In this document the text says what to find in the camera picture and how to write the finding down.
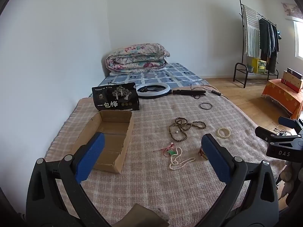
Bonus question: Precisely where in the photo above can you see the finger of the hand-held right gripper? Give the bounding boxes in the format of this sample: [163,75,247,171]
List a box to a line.
[255,126,303,145]
[278,117,300,129]

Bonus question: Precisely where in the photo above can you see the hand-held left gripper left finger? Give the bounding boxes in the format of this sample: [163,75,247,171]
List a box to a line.
[26,132,112,227]

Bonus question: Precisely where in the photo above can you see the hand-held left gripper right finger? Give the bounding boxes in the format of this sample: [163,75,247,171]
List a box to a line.
[201,134,286,227]

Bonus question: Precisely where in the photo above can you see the cream bead bracelet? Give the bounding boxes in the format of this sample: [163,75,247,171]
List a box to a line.
[217,127,231,138]

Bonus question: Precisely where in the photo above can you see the cardboard box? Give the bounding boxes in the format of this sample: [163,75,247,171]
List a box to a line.
[70,110,134,174]

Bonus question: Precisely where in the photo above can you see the white pearl necklace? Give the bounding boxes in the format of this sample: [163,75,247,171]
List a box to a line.
[169,147,196,171]

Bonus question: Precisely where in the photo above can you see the green jade pendant red string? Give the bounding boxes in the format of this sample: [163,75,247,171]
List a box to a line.
[153,142,178,158]

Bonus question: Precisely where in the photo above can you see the brown wooden bead necklace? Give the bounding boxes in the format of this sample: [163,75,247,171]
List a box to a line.
[169,117,207,142]

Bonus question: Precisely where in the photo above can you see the dark flat box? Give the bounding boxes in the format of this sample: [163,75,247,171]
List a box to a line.
[286,68,303,79]

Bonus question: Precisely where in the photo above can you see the black snack bag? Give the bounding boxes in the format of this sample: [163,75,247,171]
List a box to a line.
[92,83,140,111]

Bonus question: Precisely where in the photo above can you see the yellow box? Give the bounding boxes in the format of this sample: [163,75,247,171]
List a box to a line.
[251,58,267,74]

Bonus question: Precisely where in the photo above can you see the black metal clothes rack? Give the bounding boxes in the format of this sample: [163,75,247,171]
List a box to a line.
[233,0,280,89]

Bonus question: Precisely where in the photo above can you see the pink checked blanket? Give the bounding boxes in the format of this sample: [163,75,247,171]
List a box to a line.
[44,85,288,227]

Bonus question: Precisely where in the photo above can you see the window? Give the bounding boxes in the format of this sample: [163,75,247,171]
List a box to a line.
[293,20,303,59]

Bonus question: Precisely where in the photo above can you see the dark hanging clothes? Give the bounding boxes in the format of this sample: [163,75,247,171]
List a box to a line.
[259,18,280,74]

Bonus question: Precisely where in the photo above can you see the blue patterned bed sheet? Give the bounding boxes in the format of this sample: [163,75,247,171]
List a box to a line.
[89,63,210,97]

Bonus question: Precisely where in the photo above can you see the striped hanging cloth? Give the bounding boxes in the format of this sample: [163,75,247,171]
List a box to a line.
[242,5,261,58]

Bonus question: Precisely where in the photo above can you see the folded floral quilt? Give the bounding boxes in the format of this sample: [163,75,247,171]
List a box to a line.
[106,43,171,72]

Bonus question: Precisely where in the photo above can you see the floral curtain valance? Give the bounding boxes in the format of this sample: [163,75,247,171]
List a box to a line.
[281,2,303,20]

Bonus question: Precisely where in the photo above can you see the black cable with inline switch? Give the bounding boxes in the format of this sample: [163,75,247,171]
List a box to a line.
[189,83,237,102]

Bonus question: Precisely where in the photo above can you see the white ring light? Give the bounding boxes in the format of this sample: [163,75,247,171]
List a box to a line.
[137,83,171,99]

